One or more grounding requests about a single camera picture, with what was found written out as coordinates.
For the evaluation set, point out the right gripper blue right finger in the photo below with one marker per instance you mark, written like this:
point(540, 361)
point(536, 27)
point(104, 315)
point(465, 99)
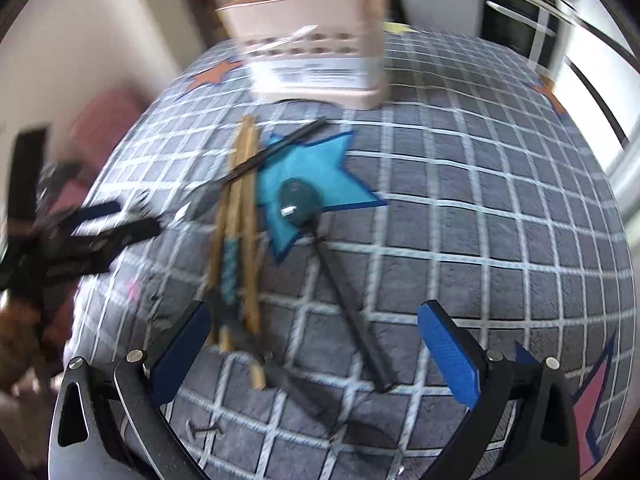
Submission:
point(542, 443)

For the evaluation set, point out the blue patterned wooden chopstick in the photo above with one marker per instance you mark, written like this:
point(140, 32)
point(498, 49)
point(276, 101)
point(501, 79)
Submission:
point(230, 263)

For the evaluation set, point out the beige utensil holder caddy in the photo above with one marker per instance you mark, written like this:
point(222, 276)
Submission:
point(331, 51)

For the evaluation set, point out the black handled metal spoon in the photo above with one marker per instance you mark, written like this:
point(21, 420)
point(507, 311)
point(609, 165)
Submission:
point(301, 206)

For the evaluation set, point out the pink plastic stool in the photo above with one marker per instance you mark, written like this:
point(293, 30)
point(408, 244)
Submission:
point(95, 134)

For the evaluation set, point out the black built-in oven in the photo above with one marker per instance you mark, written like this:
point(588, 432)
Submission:
point(523, 27)

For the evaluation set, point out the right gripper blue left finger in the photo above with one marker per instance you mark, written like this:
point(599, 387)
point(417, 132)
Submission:
point(107, 422)

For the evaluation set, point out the grey checkered tablecloth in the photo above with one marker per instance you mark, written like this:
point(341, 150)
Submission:
point(493, 204)

